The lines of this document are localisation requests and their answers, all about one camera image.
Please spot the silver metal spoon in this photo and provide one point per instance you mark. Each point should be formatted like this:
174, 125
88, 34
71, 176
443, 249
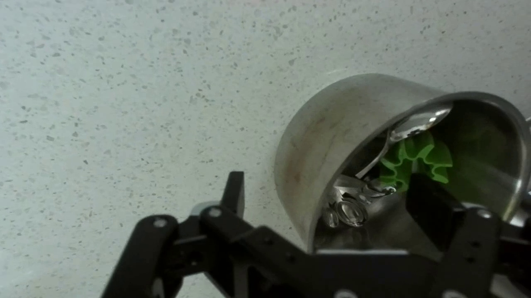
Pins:
408, 127

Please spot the green plastic utensil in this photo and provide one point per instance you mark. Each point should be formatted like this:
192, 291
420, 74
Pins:
421, 155

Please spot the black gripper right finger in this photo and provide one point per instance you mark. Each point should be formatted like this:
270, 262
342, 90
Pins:
481, 256

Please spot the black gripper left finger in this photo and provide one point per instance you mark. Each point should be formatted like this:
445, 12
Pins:
237, 259

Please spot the silver steel pot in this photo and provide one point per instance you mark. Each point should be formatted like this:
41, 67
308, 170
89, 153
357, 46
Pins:
317, 160

